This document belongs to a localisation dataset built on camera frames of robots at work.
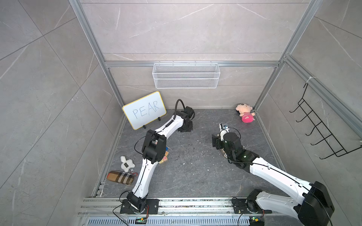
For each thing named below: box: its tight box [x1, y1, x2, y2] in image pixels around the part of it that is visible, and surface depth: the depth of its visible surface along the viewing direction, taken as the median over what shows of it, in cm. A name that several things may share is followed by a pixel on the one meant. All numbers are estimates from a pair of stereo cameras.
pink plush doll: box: [235, 102, 256, 124], surface depth 113 cm
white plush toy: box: [120, 155, 136, 173], surface depth 88 cm
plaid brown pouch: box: [106, 170, 135, 186], surface depth 82 cm
